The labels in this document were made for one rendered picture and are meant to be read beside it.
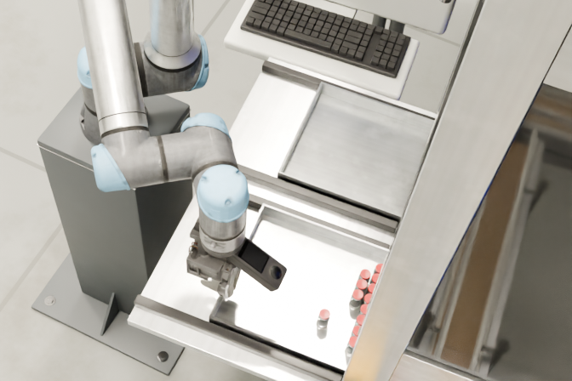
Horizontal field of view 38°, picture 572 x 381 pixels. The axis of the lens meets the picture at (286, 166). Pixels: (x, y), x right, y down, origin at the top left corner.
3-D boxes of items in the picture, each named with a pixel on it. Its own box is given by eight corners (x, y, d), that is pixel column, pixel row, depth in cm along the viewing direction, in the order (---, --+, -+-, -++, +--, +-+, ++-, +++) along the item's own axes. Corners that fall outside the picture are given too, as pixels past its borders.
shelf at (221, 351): (469, 131, 183) (471, 126, 182) (374, 423, 145) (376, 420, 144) (268, 62, 190) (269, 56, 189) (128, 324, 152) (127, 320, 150)
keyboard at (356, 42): (410, 39, 205) (412, 32, 203) (395, 79, 197) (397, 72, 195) (260, -8, 210) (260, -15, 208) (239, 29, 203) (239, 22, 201)
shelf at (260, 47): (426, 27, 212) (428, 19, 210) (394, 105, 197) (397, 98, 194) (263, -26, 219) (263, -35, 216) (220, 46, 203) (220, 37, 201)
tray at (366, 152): (466, 142, 179) (471, 133, 176) (435, 239, 165) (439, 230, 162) (319, 91, 184) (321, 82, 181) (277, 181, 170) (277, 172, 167)
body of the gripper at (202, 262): (203, 240, 148) (203, 205, 138) (248, 257, 147) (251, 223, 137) (185, 275, 144) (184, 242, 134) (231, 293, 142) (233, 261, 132)
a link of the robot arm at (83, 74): (78, 76, 180) (70, 33, 169) (140, 67, 183) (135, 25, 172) (85, 120, 174) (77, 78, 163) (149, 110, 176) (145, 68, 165)
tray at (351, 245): (424, 272, 160) (428, 264, 158) (385, 394, 146) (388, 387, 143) (262, 212, 165) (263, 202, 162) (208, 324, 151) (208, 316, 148)
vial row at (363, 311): (384, 276, 159) (388, 265, 155) (354, 359, 149) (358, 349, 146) (373, 272, 159) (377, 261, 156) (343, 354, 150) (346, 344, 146)
